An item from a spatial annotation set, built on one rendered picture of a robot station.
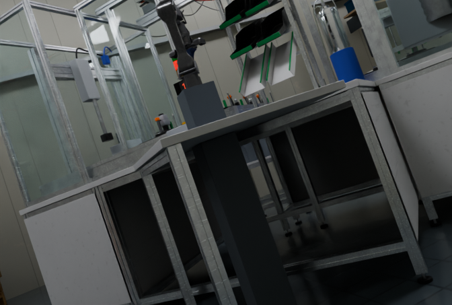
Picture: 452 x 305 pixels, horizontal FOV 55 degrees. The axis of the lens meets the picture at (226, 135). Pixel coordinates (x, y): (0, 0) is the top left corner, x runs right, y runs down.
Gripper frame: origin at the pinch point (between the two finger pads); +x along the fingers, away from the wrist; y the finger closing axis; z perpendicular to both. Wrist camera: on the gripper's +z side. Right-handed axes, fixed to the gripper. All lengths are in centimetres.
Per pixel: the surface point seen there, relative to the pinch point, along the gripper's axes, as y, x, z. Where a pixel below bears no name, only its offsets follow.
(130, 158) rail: 55, 35, 2
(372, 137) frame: -67, 64, -5
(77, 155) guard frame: 87, 22, -2
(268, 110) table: -45, 42, -50
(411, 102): -84, 57, 67
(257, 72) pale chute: -23.4, 16.5, 19.5
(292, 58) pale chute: -43.8, 18.0, 14.2
